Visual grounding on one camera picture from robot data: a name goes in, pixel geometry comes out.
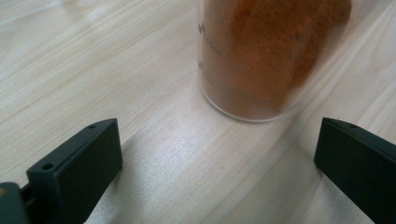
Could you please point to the glass jar of red powder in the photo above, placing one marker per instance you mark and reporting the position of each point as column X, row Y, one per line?
column 258, row 62

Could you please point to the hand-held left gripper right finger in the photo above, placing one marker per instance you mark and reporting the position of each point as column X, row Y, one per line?
column 358, row 165

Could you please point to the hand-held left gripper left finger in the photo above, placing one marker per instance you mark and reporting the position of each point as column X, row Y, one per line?
column 77, row 168

